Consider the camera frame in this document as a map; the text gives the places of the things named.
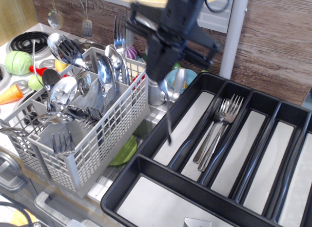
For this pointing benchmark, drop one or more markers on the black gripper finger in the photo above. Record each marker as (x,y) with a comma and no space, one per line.
(160,59)

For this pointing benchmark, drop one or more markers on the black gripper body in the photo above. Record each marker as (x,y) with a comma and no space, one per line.
(177,25)

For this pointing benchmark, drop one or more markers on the steel fork from basket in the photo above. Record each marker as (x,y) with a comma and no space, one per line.
(164,88)

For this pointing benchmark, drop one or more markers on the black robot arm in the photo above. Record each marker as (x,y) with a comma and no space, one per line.
(172,34)

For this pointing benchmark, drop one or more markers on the tall upright steel fork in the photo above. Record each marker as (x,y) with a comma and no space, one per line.
(120,45)

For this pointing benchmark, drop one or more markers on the steel fork in tray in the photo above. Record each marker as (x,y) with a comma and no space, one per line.
(225,115)
(214,129)

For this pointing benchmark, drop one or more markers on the grey plastic cutlery basket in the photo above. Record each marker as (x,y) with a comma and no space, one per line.
(95,147)

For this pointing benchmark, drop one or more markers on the steel forks cluster in basket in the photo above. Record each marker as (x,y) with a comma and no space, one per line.
(93,115)

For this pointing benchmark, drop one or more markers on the black cutlery tray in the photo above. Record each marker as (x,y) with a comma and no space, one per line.
(260,174)

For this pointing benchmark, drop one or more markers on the steel fork front compartment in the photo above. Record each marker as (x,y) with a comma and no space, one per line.
(63,143)

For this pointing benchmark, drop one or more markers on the steel spoon outside basket left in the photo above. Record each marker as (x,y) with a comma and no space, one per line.
(13,131)

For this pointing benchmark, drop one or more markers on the red toy pepper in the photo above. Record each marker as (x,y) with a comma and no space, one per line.
(176,66)

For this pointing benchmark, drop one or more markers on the purple toy onion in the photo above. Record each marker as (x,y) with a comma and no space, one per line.
(131,53)

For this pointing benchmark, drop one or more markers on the silver toy faucet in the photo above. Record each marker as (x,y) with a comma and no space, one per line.
(155,95)

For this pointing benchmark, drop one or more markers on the light blue toy bowl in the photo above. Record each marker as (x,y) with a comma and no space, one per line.
(190,76)

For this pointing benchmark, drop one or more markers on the steel spoon behind centre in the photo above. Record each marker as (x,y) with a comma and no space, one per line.
(116,60)

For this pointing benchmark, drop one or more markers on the large steel spoon centre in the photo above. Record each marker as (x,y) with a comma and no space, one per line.
(106,77)

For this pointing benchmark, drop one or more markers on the hanging toy spatula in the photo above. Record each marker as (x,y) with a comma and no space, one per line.
(87,25)

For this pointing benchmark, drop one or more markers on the steel spoon leaning back left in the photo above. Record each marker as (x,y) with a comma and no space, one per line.
(66,50)

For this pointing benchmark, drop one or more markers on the green toy leaf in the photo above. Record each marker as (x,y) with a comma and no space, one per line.
(125,153)

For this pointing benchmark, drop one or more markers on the yellow toy lemon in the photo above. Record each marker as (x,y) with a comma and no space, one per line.
(60,66)

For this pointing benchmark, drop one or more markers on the large steel serving spoon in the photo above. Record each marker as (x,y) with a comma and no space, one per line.
(62,94)

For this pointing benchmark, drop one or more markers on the hanging toy skimmer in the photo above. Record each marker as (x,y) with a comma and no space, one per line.
(55,19)

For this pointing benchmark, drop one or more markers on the small dark steel spoon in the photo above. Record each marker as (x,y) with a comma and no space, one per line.
(50,77)

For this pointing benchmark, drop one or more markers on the light green toy fruit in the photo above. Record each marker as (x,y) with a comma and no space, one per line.
(35,82)

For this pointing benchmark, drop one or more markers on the black coil stove burner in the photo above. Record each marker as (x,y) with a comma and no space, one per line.
(24,42)

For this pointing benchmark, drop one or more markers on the green toy cabbage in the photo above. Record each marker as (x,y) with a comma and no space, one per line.
(18,62)

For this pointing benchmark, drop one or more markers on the orange toy carrot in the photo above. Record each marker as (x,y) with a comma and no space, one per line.
(12,94)

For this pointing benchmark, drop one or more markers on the yellow toy item bottom left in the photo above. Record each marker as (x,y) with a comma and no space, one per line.
(19,219)

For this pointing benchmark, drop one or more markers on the white metal post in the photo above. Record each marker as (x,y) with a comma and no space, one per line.
(239,9)

